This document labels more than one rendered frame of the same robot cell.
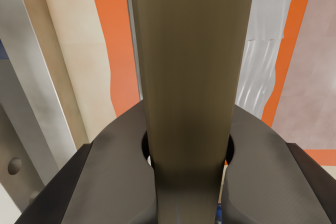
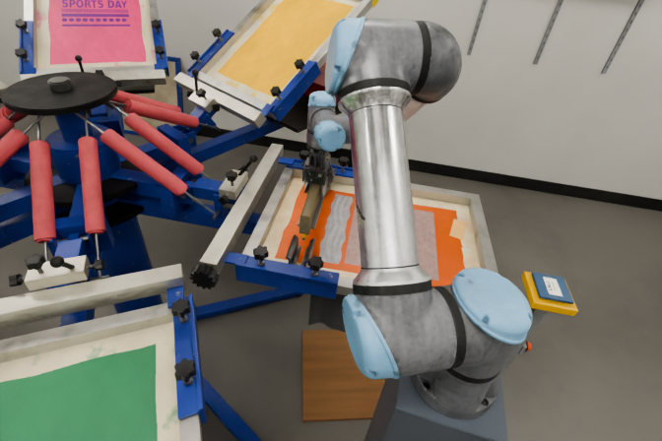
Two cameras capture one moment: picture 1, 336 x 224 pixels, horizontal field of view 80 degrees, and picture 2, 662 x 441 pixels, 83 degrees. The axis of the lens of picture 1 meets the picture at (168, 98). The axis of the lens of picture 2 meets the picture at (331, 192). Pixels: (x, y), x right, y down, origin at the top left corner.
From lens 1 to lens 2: 1.25 m
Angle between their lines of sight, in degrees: 83
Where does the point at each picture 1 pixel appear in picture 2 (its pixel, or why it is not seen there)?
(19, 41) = (272, 204)
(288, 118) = (352, 250)
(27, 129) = not seen: outside the picture
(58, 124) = (265, 222)
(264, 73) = (341, 233)
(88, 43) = (285, 216)
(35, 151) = not seen: outside the picture
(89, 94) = (276, 227)
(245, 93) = (334, 236)
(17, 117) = not seen: outside the picture
